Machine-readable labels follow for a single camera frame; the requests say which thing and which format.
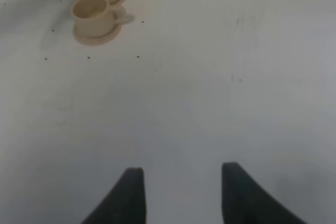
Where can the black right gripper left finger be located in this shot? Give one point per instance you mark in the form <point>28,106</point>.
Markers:
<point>125,203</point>

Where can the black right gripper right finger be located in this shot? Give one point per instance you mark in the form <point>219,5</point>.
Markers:
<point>245,201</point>

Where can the near beige cup saucer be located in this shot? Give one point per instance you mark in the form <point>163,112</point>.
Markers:
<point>95,41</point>

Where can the near beige teacup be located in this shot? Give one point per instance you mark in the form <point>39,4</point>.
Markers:
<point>96,18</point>

